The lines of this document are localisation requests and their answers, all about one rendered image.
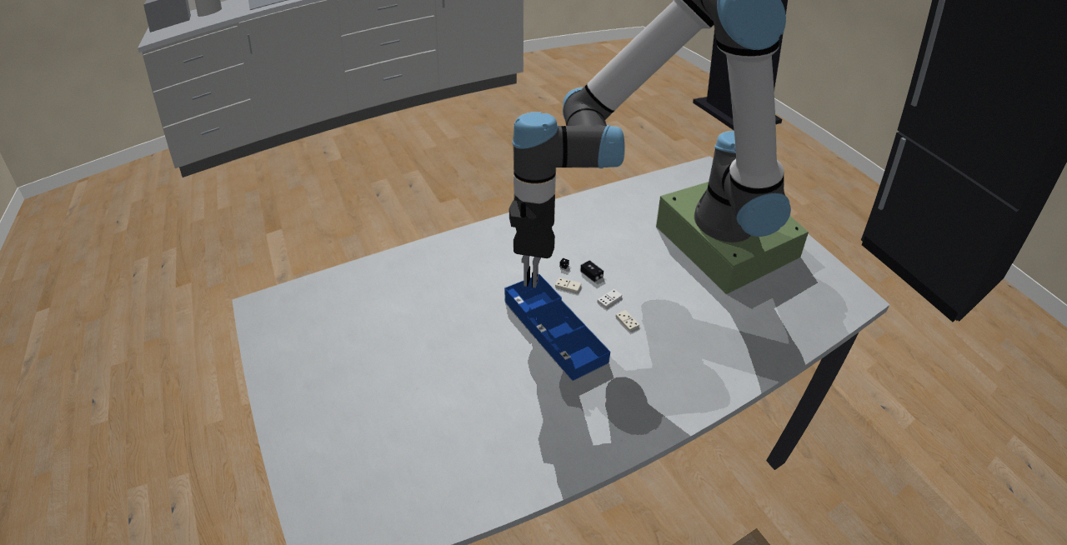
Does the beige domino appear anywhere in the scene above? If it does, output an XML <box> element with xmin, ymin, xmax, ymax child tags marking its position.
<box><xmin>555</xmin><ymin>277</ymin><xmax>582</xmax><ymax>293</ymax></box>
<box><xmin>616</xmin><ymin>310</ymin><xmax>639</xmax><ymax>331</ymax></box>

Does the blue rack of bins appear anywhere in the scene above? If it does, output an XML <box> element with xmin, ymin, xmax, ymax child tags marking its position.
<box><xmin>504</xmin><ymin>274</ymin><xmax>610</xmax><ymax>381</ymax></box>

